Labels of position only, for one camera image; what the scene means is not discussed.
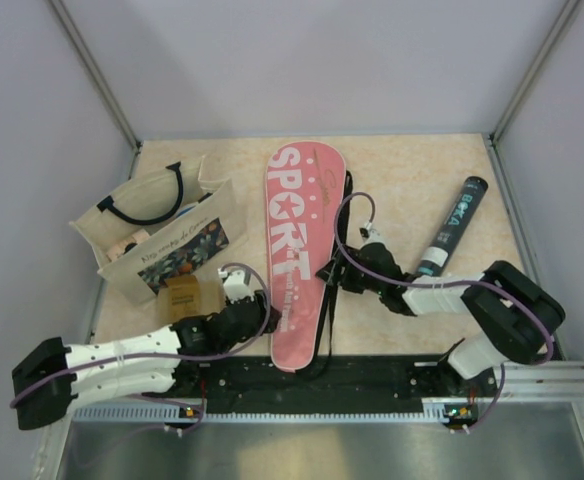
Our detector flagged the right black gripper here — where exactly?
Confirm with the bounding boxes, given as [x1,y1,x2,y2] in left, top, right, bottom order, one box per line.
[317,244,386,295]

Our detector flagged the pink racket cover bag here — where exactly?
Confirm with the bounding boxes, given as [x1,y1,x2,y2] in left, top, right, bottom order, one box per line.
[265,140,351,373]

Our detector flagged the black shuttlecock tube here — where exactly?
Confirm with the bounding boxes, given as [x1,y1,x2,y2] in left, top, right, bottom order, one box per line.
[417,176,489,277]

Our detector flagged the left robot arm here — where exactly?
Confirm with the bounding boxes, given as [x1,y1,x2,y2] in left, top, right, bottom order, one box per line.
[10,290,281,431]

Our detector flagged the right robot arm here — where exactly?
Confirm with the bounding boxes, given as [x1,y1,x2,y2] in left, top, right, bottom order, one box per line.
[316,241,566,396]

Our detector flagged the brown cardboard box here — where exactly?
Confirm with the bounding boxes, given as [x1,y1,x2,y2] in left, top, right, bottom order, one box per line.
[157,275,224,324]

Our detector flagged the beige floral tote bag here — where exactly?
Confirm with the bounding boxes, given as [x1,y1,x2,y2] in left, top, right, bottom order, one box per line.
[71,155,247,304]

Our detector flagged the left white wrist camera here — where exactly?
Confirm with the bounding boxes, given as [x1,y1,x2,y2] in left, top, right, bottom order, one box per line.
[218,268,254,303]

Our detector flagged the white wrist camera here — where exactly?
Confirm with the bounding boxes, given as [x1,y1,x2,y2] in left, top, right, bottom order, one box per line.
[359,221,385,246]
[218,268,254,303]

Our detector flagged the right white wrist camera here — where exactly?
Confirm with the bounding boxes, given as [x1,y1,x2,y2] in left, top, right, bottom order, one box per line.
[359,221,385,246]

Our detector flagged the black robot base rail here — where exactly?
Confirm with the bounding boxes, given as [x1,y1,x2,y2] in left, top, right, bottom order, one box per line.
[144,355,496,415]

